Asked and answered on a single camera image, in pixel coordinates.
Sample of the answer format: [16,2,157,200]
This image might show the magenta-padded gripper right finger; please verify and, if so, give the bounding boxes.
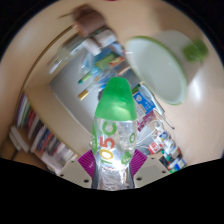
[128,148,168,189]

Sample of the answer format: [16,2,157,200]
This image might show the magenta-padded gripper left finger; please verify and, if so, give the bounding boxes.
[57,148,98,189]

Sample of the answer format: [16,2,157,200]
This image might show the clear bottle with green cap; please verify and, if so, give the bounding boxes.
[89,77,138,191]

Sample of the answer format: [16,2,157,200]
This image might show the red and white can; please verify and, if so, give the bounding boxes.
[147,141,164,155]

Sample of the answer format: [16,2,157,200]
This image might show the wooden shelf unit with books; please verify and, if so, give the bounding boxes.
[0,19,101,176]

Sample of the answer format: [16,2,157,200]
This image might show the white and blue box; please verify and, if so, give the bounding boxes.
[132,90,157,116]

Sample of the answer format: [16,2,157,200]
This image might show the green-capped glass bottle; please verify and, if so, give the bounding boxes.
[78,66,105,84]

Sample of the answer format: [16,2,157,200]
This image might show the clear glass bottle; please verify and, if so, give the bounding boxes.
[48,34,88,75]

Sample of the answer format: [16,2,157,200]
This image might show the white mug with green handle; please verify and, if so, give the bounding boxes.
[125,29,209,106]

